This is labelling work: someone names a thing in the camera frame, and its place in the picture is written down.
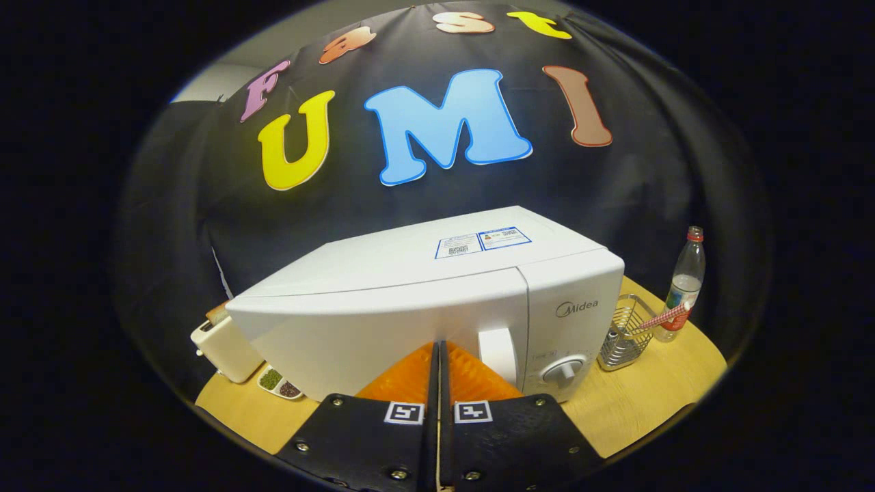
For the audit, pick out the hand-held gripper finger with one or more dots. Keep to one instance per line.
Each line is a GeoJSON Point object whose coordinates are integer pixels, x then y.
{"type": "Point", "coordinates": [433, 410]}
{"type": "Point", "coordinates": [444, 410]}

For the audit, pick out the white microwave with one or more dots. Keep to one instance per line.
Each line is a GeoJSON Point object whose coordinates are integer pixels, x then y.
{"type": "Point", "coordinates": [410, 307]}

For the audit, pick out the white divided bean tray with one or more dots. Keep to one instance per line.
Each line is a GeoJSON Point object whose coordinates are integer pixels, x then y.
{"type": "Point", "coordinates": [273, 379]}

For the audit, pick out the white toaster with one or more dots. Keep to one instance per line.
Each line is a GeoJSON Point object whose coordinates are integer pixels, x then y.
{"type": "Point", "coordinates": [225, 348]}

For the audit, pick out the red striped straw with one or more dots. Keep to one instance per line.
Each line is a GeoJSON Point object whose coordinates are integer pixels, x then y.
{"type": "Point", "coordinates": [660, 318]}

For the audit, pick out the toasted bread slice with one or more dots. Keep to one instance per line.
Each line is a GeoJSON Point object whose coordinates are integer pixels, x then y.
{"type": "Point", "coordinates": [217, 313]}

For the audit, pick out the clear plastic water bottle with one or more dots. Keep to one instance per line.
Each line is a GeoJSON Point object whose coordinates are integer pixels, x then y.
{"type": "Point", "coordinates": [683, 273]}

